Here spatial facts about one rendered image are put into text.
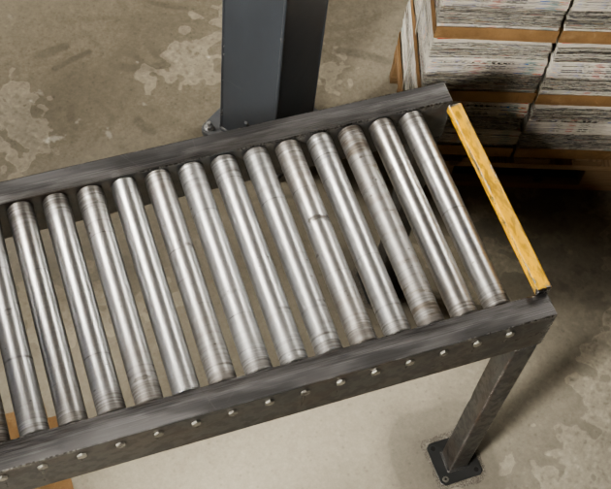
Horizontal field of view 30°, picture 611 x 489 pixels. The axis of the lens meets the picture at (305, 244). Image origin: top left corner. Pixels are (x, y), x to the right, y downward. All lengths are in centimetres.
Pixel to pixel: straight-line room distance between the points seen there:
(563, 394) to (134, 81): 146
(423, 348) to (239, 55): 114
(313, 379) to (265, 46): 107
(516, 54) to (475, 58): 10
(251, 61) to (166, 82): 49
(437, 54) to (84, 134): 104
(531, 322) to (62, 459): 85
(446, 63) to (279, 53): 40
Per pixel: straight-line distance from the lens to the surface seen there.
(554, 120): 300
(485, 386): 240
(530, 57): 277
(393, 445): 281
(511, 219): 217
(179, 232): 210
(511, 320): 208
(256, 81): 292
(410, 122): 228
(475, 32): 268
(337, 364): 199
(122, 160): 219
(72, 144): 321
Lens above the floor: 260
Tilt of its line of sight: 59 degrees down
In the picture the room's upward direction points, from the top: 9 degrees clockwise
